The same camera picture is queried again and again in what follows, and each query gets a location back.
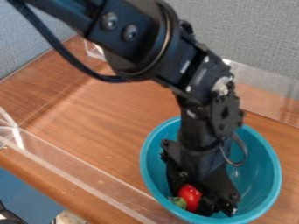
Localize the clear acrylic corner bracket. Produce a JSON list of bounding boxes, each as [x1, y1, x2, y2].
[[84, 40, 106, 61]]

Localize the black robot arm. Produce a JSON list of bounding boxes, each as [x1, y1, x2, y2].
[[22, 0, 244, 216]]

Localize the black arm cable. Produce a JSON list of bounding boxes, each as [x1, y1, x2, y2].
[[5, 0, 129, 84]]

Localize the clear acrylic front barrier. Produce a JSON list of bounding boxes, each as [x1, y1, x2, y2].
[[0, 129, 182, 224]]

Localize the blue plastic bowl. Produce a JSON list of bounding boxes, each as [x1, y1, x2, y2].
[[140, 116, 283, 224]]

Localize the clear acrylic left bracket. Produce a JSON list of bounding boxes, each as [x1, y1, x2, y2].
[[0, 107, 24, 150]]

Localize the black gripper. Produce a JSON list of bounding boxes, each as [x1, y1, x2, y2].
[[160, 139, 240, 217]]

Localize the clear acrylic barrier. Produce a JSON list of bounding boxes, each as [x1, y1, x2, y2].
[[74, 33, 299, 128], [0, 129, 182, 224], [0, 33, 77, 84]]

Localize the red toy strawberry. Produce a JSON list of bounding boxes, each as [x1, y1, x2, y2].
[[170, 184, 201, 213]]

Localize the clear acrylic left barrier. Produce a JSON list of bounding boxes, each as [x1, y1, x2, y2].
[[0, 33, 77, 84]]

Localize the clear acrylic back barrier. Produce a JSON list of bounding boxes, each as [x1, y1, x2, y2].
[[74, 33, 299, 128]]

